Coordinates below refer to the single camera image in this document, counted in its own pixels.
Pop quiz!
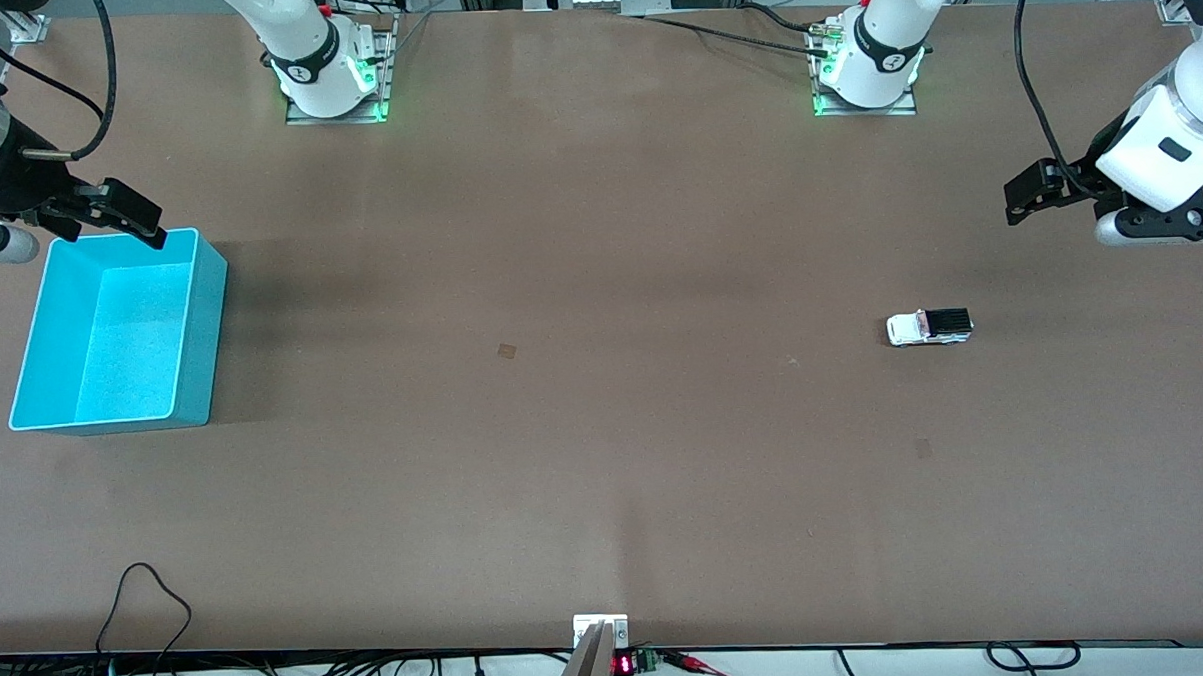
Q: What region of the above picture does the turquoise plastic bin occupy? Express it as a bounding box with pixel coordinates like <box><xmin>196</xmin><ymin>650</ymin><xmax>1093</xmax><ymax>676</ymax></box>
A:
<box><xmin>2</xmin><ymin>226</ymin><xmax>233</xmax><ymax>438</ymax></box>

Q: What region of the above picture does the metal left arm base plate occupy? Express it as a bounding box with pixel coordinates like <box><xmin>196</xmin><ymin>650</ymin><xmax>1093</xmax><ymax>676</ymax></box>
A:
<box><xmin>808</xmin><ymin>27</ymin><xmax>918</xmax><ymax>120</ymax></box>

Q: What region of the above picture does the white jeep toy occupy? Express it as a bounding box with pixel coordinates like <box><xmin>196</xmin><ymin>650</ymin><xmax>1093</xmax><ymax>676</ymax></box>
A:
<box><xmin>886</xmin><ymin>307</ymin><xmax>975</xmax><ymax>348</ymax></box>

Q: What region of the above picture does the black cable across table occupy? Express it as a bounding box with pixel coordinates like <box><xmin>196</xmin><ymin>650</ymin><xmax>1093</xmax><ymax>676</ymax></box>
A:
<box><xmin>640</xmin><ymin>8</ymin><xmax>833</xmax><ymax>62</ymax></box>

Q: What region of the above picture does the coiled black cable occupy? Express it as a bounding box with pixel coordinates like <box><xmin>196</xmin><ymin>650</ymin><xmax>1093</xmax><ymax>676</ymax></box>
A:
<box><xmin>984</xmin><ymin>638</ymin><xmax>1082</xmax><ymax>674</ymax></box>

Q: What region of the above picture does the red clip wire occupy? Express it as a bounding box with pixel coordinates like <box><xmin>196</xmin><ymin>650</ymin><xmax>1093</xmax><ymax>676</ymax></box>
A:
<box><xmin>662</xmin><ymin>648</ymin><xmax>749</xmax><ymax>676</ymax></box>

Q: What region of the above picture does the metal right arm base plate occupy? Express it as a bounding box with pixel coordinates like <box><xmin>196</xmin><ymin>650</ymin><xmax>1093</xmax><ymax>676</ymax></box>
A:
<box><xmin>282</xmin><ymin>13</ymin><xmax>400</xmax><ymax>127</ymax></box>

